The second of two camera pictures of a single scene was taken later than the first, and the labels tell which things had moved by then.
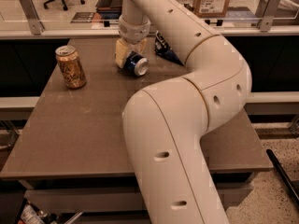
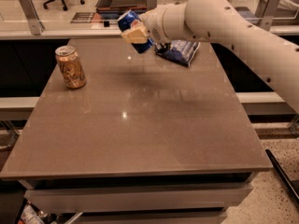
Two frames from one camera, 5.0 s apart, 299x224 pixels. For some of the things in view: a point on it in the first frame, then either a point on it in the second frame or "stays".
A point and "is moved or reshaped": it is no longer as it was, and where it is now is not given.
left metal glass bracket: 35,23 stays
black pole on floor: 282,173 stays
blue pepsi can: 136,63 is moved or reshaped
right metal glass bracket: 264,22 stays
